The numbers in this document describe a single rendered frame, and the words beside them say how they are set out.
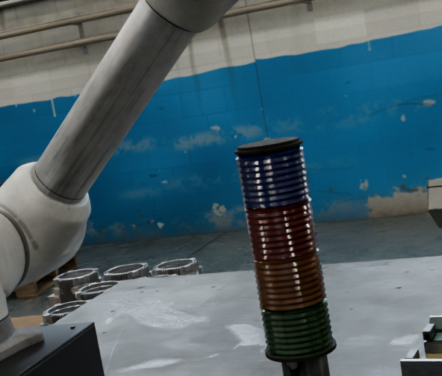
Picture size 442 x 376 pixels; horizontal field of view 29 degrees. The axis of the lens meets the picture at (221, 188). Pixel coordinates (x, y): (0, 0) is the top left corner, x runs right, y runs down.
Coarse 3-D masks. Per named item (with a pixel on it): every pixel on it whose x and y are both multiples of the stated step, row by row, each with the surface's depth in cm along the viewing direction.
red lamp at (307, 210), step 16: (272, 208) 71; (288, 208) 71; (304, 208) 72; (256, 224) 72; (272, 224) 71; (288, 224) 71; (304, 224) 72; (256, 240) 73; (272, 240) 72; (288, 240) 72; (304, 240) 72; (256, 256) 73; (272, 256) 72; (288, 256) 72
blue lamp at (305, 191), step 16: (240, 160) 72; (256, 160) 71; (272, 160) 71; (288, 160) 71; (304, 160) 73; (240, 176) 73; (256, 176) 71; (272, 176) 71; (288, 176) 71; (304, 176) 72; (256, 192) 72; (272, 192) 71; (288, 192) 71; (304, 192) 72; (256, 208) 72
